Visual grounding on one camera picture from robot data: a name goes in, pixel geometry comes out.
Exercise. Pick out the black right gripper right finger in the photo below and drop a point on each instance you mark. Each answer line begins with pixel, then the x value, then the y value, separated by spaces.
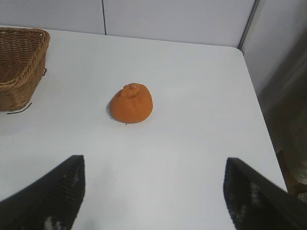
pixel 259 203

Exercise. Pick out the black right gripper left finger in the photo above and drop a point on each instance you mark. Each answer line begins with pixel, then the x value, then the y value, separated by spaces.
pixel 45 198

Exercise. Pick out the brown round pastry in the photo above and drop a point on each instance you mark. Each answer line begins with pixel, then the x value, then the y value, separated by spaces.
pixel 132 104

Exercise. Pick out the woven wicker basket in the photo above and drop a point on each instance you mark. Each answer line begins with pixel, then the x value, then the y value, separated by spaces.
pixel 19 69

